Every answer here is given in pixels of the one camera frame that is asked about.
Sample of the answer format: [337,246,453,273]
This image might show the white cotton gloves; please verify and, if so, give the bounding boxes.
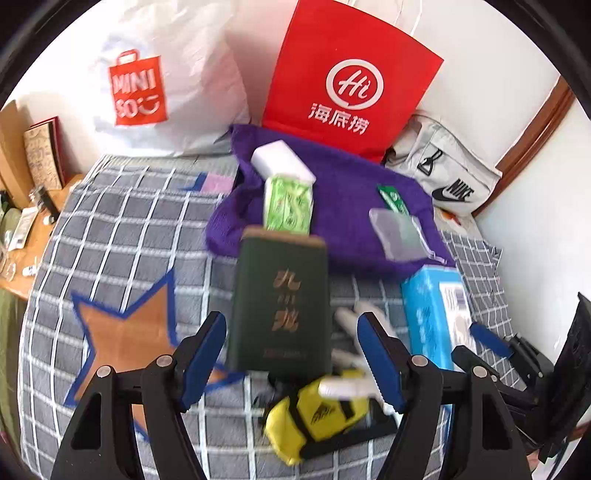
[318,300,398,415]

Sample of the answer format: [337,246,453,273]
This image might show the yellow black pouch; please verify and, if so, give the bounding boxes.
[259,369,398,466]

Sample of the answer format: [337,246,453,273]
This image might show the green tissue packet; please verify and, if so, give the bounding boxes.
[263,175,314,235]

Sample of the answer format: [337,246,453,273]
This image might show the blue tissue pack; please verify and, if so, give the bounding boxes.
[401,265,476,370]

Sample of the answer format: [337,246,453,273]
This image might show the brown star mat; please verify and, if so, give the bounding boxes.
[63,269,243,439]

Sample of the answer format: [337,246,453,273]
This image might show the dark green tea box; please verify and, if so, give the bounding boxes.
[225,226,332,380]

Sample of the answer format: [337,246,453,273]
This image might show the grey checked bedsheet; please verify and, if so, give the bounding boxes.
[18,154,523,480]

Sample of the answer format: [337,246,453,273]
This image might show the green foil sachet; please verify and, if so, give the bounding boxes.
[377,185,410,216]

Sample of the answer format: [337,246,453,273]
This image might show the grey Nike waist bag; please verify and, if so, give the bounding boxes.
[385,111,503,216]

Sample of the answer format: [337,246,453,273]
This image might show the purple towel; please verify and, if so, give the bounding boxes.
[205,124,456,280]

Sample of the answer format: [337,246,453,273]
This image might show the wooden nightstand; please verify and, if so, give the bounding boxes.
[0,172,86,302]

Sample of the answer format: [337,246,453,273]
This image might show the dark bottle on nightstand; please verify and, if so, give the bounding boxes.
[33,185,60,224]

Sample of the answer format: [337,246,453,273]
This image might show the wooden headboard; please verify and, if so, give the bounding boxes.
[0,100,34,209]

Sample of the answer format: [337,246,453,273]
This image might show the brown patterned book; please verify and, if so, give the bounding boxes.
[23,117,67,191]

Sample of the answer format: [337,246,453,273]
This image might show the white Miniso plastic bag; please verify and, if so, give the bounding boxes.
[92,1,250,157]

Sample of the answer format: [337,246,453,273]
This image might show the red paper shopping bag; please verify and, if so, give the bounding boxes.
[262,1,443,163]

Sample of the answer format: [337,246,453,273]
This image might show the brown wooden door frame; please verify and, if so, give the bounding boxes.
[473,76,575,217]

